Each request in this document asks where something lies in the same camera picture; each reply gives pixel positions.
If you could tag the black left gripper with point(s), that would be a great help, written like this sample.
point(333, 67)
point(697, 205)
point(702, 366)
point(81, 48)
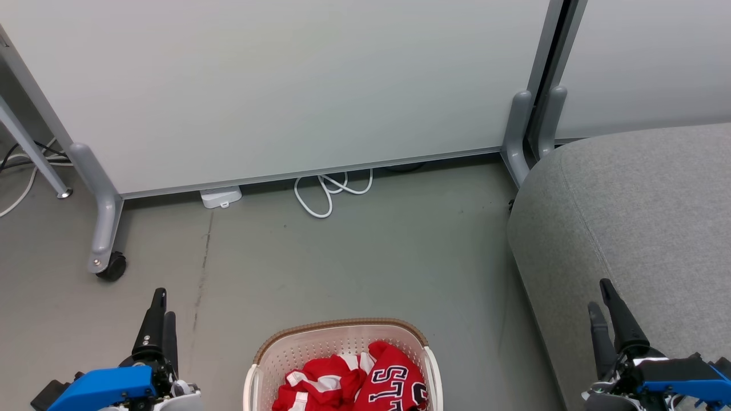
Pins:
point(171, 394)

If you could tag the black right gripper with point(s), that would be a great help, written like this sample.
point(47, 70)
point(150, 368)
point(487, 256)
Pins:
point(622, 388)

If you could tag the red white lettered jersey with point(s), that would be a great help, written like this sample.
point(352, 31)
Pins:
point(388, 379)

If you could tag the grey fabric sofa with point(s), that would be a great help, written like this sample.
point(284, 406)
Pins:
point(639, 205)

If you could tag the black caster wheel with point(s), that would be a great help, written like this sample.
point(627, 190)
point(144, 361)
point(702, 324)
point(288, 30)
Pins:
point(114, 267)

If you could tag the grey partition leg with caster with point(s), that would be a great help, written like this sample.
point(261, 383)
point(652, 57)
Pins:
point(103, 205)

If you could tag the white power adapter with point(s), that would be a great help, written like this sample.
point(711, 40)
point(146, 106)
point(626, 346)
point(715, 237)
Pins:
point(220, 196)

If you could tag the white laundry basket brown rim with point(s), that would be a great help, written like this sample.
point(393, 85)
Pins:
point(331, 342)

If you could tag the grey metal table leg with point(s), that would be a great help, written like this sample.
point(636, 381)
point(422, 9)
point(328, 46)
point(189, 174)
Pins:
point(34, 154)

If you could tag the narrow white partition panel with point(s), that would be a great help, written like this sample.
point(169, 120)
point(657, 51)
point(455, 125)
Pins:
point(645, 63)

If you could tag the wide white partition panel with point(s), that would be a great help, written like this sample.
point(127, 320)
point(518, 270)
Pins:
point(285, 85)

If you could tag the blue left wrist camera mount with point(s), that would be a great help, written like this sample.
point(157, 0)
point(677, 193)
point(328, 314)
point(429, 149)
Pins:
point(105, 385)

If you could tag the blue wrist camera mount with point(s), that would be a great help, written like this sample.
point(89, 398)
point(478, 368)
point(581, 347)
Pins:
point(682, 374)
point(105, 385)

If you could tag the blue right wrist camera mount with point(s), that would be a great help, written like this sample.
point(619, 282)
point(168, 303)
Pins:
point(682, 374)

